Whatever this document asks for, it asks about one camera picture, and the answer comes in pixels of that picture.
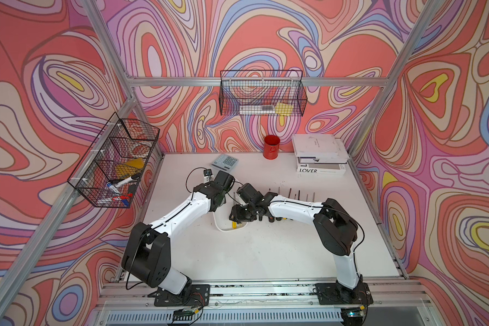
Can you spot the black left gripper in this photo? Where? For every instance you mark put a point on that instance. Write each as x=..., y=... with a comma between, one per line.
x=221, y=200

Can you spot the yellow item in left basket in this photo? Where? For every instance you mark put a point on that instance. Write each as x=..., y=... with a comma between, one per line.
x=129, y=168

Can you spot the yellow sponge in back basket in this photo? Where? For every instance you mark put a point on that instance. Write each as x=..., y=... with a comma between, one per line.
x=283, y=109

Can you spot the grey calculator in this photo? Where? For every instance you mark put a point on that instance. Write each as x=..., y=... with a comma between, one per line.
x=225, y=163

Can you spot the top white book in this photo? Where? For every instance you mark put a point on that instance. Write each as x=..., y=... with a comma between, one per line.
x=318, y=145

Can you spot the white plastic storage box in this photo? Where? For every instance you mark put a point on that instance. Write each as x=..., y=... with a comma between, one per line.
x=223, y=223

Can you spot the left wire basket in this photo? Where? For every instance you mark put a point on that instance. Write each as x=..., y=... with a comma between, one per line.
x=120, y=140

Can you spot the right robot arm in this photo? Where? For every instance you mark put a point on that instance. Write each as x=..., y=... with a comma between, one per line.
x=336, y=229

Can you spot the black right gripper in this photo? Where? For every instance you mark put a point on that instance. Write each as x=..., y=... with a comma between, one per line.
x=237, y=215

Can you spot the white marker pen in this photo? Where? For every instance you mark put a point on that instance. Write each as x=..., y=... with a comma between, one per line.
x=116, y=184

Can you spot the bottom white LOVER book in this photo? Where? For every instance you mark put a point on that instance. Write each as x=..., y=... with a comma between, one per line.
x=322, y=169

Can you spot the red metal cup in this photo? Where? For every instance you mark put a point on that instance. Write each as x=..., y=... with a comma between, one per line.
x=271, y=147

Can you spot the back wire basket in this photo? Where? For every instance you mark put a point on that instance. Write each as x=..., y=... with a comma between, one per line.
x=256, y=92

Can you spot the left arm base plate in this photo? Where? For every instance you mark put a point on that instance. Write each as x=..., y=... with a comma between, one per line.
x=197, y=295

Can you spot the middle white torn book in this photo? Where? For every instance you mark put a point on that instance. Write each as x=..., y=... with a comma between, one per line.
x=320, y=161

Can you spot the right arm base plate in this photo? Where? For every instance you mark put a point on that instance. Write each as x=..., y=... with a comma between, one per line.
x=337, y=294

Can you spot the wire basket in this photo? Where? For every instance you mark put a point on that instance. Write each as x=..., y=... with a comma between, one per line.
x=120, y=140
x=256, y=92

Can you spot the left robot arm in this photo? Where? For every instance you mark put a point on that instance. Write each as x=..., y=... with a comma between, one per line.
x=147, y=255

